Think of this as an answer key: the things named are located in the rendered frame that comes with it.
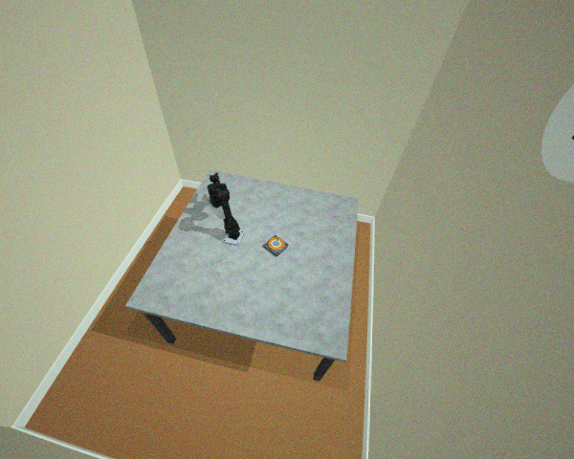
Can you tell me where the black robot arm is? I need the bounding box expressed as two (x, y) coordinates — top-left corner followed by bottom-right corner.
(207, 183), (240, 240)

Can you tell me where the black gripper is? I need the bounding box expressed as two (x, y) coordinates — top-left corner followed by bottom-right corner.
(209, 172), (220, 186)

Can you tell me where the orange round plate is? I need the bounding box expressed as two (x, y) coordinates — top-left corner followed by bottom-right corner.
(269, 238), (284, 251)

